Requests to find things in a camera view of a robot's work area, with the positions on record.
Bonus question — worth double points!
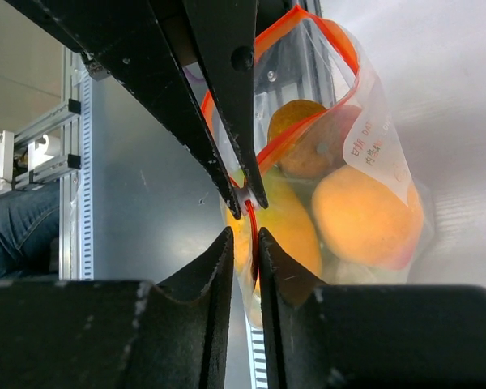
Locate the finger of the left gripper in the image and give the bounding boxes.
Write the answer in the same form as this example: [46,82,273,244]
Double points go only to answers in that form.
[182,1,268,208]
[12,1,241,216]

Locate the white equipment beside frame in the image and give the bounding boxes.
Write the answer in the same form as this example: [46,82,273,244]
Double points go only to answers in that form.
[0,131,62,195]

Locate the yellow orange fruit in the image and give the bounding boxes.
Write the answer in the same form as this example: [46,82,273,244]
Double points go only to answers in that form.
[311,165,424,270]

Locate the aluminium mounting rail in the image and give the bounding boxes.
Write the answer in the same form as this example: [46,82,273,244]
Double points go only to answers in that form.
[254,0,337,118]

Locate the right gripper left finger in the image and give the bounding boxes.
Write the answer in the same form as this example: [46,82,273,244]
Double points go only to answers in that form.
[0,229,233,388]

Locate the peach orange red fruit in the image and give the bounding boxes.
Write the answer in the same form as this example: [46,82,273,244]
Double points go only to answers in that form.
[332,105,362,143]

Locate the clear zip bag orange zipper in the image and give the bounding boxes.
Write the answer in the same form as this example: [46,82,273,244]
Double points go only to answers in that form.
[202,6,433,328]

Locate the mango yellow green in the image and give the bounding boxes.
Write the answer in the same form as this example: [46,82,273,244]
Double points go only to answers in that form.
[224,168,322,276]

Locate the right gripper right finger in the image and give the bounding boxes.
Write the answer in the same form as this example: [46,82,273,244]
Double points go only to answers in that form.
[258,229,486,388]

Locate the round orange brown fruit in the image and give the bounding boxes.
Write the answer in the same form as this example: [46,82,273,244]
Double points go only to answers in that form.
[268,100,345,180]

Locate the person leg blue jeans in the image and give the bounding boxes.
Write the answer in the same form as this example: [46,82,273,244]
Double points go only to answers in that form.
[0,182,60,280]

